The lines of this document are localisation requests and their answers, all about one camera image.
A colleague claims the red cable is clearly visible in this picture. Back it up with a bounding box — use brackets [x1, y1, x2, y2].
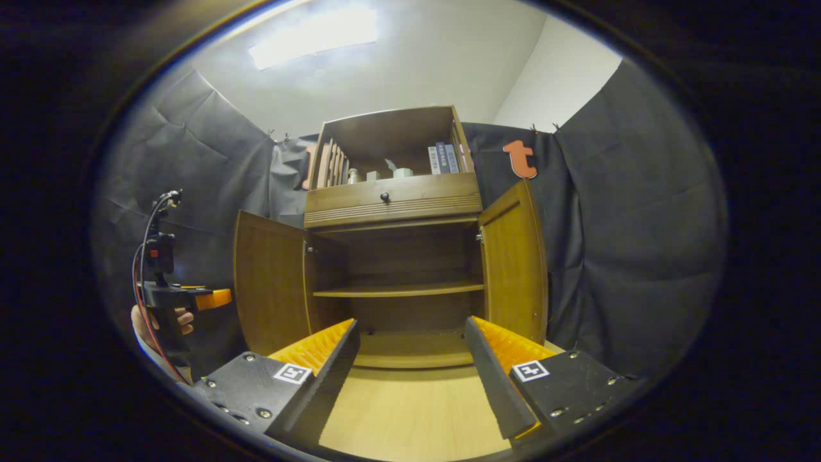
[131, 241, 193, 386]

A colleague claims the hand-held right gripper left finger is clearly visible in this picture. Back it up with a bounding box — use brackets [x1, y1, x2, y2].
[190, 318, 361, 448]

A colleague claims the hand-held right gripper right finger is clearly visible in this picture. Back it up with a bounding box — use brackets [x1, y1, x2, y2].
[464, 315, 642, 443]

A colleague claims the black backdrop cloth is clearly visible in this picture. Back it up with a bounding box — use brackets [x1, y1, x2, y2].
[93, 58, 729, 379]

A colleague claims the wooden drawer with black knob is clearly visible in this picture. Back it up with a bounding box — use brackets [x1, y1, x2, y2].
[304, 172, 483, 216]

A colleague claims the wooden double-door shoe cabinet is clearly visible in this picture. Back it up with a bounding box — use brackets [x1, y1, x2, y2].
[233, 105, 549, 370]

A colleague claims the wooden shoe cabinet door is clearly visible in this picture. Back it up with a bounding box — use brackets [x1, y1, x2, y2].
[478, 179, 550, 347]
[233, 210, 315, 357]

